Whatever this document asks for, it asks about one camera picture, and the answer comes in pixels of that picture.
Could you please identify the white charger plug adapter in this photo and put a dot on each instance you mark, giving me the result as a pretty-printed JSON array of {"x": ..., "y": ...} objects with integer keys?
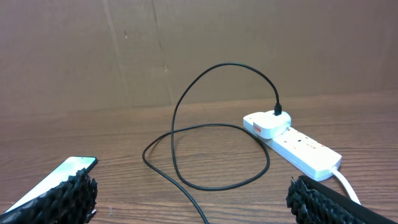
[{"x": 267, "y": 125}]

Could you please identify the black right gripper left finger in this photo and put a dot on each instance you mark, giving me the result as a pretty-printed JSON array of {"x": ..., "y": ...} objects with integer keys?
[{"x": 71, "y": 202}]

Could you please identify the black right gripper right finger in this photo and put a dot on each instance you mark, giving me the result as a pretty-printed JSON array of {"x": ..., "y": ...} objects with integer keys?
[{"x": 313, "y": 203}]

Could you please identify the Galaxy S24 smartphone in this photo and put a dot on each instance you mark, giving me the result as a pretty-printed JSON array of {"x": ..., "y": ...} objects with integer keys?
[{"x": 67, "y": 168}]

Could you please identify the white power strip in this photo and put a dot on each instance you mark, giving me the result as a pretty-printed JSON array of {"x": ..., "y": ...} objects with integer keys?
[{"x": 309, "y": 156}]

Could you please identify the cardboard back panel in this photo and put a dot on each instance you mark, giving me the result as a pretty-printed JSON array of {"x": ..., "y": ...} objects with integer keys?
[{"x": 61, "y": 56}]

